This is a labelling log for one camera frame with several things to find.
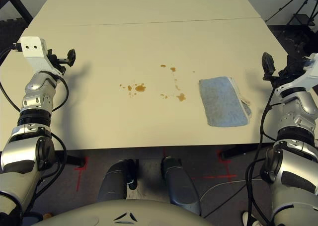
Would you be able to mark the irregular brown liquid puddle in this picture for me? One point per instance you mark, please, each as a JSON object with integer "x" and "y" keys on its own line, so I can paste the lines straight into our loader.
{"x": 172, "y": 68}

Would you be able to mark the black step stool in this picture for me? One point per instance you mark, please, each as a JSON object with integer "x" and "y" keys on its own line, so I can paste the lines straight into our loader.
{"x": 301, "y": 18}

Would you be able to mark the black table foot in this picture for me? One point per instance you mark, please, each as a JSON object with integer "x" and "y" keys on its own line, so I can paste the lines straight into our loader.
{"x": 238, "y": 151}
{"x": 74, "y": 160}

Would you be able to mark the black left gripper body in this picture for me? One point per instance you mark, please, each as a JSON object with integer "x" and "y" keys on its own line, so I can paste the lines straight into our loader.
{"x": 56, "y": 60}

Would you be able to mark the tan round floor object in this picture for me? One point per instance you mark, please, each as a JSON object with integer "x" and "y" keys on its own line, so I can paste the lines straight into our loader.
{"x": 49, "y": 215}

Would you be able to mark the grey robot left leg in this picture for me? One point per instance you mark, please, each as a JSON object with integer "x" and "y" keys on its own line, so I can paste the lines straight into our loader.
{"x": 114, "y": 181}

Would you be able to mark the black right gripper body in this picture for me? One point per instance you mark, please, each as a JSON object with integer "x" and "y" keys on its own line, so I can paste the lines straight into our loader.
{"x": 289, "y": 73}

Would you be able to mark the grey robot right leg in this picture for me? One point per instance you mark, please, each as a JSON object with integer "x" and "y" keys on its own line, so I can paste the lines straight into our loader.
{"x": 179, "y": 183}

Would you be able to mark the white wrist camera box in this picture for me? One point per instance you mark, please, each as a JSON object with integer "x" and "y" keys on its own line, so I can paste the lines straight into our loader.
{"x": 310, "y": 74}
{"x": 31, "y": 47}

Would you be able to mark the thin brown liquid streak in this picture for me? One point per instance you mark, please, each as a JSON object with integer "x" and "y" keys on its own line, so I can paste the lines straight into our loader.
{"x": 177, "y": 86}

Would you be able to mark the black tripod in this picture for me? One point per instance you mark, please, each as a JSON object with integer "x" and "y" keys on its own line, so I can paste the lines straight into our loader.
{"x": 301, "y": 2}

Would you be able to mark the black framed side table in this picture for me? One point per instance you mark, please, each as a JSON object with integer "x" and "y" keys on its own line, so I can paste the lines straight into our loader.
{"x": 22, "y": 5}

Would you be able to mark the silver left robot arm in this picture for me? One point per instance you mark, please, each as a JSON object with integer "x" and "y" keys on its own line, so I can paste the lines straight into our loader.
{"x": 37, "y": 99}

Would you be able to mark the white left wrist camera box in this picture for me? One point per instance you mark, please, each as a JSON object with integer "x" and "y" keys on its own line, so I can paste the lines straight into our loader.
{"x": 31, "y": 47}

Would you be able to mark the grey robot torso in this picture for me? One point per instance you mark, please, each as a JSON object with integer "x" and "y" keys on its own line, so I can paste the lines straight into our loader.
{"x": 111, "y": 213}

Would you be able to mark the black foam puzzle mat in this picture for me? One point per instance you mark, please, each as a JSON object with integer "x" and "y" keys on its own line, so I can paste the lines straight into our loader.
{"x": 10, "y": 32}

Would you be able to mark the blue fluffy rag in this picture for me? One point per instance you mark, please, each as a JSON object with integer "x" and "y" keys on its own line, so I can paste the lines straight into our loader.
{"x": 223, "y": 104}

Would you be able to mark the large brown liquid puddle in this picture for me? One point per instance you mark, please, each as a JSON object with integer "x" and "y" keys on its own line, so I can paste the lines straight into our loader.
{"x": 181, "y": 97}
{"x": 140, "y": 88}

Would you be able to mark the red floor tape cross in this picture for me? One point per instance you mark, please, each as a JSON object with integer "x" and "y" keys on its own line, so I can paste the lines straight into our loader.
{"x": 79, "y": 176}
{"x": 227, "y": 177}

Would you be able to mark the grey robot leg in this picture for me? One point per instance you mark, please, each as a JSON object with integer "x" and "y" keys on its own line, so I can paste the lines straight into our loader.
{"x": 114, "y": 181}
{"x": 179, "y": 183}

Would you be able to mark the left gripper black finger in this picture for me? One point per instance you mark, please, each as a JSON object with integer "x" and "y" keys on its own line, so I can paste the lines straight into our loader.
{"x": 71, "y": 57}

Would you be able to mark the white shoe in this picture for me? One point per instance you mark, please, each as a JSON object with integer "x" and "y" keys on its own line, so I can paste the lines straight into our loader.
{"x": 248, "y": 219}

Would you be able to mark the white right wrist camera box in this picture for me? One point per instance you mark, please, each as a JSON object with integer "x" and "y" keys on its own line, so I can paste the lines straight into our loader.
{"x": 310, "y": 74}

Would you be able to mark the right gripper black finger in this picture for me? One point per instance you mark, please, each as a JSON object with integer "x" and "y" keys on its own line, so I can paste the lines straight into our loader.
{"x": 268, "y": 64}

